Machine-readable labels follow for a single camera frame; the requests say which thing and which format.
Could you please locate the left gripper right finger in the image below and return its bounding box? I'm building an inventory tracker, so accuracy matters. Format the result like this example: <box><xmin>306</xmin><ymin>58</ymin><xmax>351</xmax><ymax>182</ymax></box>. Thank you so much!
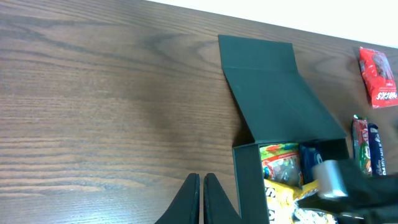
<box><xmin>203</xmin><ymin>173</ymin><xmax>242</xmax><ymax>224</ymax></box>

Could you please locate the red Hacks candy bag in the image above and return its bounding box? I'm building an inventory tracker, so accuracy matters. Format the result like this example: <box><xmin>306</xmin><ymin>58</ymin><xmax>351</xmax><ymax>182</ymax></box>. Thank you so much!
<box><xmin>359</xmin><ymin>47</ymin><xmax>397</xmax><ymax>109</ymax></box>

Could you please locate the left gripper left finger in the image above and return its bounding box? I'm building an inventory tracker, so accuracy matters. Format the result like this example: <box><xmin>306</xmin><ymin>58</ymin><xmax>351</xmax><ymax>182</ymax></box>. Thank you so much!
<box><xmin>155</xmin><ymin>173</ymin><xmax>200</xmax><ymax>224</ymax></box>

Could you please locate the yellow sunflower seed bag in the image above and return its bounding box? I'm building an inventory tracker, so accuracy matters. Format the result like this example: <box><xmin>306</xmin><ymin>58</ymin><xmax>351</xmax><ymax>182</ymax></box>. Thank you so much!
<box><xmin>264</xmin><ymin>179</ymin><xmax>338</xmax><ymax>224</ymax></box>

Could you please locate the green Haribo worms bag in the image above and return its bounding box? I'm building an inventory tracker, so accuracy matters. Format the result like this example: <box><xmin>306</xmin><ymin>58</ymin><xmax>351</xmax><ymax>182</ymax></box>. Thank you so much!
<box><xmin>259</xmin><ymin>143</ymin><xmax>303</xmax><ymax>187</ymax></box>

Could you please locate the red green KitKat bar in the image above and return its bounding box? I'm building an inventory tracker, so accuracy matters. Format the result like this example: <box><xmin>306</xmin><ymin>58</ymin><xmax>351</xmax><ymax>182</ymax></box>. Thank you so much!
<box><xmin>351</xmin><ymin>114</ymin><xmax>373</xmax><ymax>176</ymax></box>

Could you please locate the black gift box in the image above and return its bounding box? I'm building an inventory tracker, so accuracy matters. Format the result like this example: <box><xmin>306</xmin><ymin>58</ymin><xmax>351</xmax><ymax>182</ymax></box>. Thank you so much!
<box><xmin>218</xmin><ymin>35</ymin><xmax>349</xmax><ymax>223</ymax></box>

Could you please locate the purple Dairy Milk bar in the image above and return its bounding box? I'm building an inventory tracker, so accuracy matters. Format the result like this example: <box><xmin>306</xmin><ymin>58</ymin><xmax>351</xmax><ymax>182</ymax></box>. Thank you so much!
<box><xmin>368</xmin><ymin>123</ymin><xmax>387</xmax><ymax>176</ymax></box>

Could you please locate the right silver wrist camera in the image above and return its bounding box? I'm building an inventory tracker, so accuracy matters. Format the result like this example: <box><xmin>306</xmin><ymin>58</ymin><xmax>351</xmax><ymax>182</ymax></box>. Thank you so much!
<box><xmin>312</xmin><ymin>160</ymin><xmax>348</xmax><ymax>200</ymax></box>

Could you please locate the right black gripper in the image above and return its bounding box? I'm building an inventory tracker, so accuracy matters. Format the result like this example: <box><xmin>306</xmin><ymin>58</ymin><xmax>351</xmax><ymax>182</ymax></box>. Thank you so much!
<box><xmin>297</xmin><ymin>159</ymin><xmax>397</xmax><ymax>223</ymax></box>

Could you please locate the blue Oreo cookie pack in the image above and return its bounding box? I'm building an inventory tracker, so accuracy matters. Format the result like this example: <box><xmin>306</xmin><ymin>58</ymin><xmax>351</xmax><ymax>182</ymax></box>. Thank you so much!
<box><xmin>299</xmin><ymin>144</ymin><xmax>323</xmax><ymax>184</ymax></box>

